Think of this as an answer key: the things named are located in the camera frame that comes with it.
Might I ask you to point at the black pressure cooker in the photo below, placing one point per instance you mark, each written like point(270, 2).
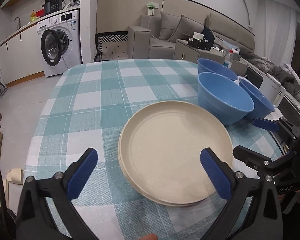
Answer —
point(51, 6)

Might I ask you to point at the grey cushion left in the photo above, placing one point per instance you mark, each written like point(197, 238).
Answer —
point(168, 25)

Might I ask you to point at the grey side cabinet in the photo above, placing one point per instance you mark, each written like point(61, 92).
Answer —
point(185, 52)

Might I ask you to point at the white base cabinets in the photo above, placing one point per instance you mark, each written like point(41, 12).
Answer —
point(21, 56)

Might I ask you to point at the cream plate small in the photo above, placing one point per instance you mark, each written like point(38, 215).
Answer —
point(182, 119)

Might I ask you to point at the kitchen faucet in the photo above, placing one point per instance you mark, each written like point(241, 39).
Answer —
point(18, 22)

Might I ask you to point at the black organizer box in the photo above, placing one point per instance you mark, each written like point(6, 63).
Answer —
point(202, 44)

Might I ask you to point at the patterned floor mat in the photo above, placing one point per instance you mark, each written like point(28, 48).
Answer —
point(111, 46)

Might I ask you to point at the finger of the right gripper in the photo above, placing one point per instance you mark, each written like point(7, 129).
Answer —
point(282, 127)
point(252, 159)

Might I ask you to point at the blue bowl front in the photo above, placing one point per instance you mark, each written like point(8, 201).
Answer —
point(223, 98)

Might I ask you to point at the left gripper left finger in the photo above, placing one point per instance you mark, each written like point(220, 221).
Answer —
point(34, 218)

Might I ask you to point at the yellow oil bottle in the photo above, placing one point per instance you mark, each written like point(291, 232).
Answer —
point(33, 16)

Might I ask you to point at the blue bowl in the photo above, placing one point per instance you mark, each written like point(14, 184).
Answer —
point(207, 65)
point(262, 106)
point(223, 98)

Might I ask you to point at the grey cushion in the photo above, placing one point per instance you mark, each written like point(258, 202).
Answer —
point(168, 25)
point(185, 29)

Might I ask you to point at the grey sofa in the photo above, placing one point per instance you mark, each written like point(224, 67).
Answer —
point(155, 37)

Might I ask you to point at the beige slipper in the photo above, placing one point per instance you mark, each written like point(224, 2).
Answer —
point(15, 176)

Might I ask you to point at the plastic water bottle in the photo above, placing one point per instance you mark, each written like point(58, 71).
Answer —
point(228, 59)

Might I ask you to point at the white electric kettle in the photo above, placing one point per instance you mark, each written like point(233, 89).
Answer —
point(272, 90)

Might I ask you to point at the grey cushion right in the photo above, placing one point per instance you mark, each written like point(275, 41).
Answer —
point(185, 29)

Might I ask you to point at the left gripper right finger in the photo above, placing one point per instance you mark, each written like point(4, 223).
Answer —
point(252, 209)

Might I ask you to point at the white washing machine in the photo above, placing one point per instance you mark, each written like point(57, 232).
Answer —
point(59, 42)

